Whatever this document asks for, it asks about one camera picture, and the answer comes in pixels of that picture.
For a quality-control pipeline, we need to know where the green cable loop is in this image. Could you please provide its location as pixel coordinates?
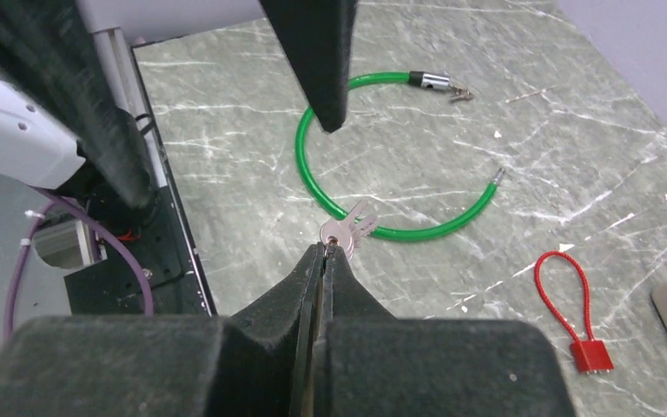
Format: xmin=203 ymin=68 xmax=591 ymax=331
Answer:
xmin=294 ymin=70 xmax=507 ymax=243

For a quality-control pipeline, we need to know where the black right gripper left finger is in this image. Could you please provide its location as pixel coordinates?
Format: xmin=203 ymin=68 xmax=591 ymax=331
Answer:
xmin=0 ymin=244 xmax=325 ymax=416

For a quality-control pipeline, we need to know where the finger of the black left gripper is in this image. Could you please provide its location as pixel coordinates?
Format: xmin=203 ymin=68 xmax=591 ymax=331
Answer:
xmin=260 ymin=0 xmax=358 ymax=133
xmin=0 ymin=1 xmax=156 ymax=209

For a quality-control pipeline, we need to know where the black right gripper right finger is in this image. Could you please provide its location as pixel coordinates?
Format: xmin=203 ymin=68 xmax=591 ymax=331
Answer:
xmin=310 ymin=246 xmax=575 ymax=416

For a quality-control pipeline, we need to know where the silver key bunch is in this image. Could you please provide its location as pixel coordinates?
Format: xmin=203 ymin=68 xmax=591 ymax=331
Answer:
xmin=320 ymin=200 xmax=379 ymax=261

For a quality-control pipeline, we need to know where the red cable lock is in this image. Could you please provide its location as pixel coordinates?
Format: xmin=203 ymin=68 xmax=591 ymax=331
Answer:
xmin=533 ymin=250 xmax=616 ymax=375

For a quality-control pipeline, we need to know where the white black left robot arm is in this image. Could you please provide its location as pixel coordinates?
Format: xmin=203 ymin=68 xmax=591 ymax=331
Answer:
xmin=0 ymin=1 xmax=357 ymax=209

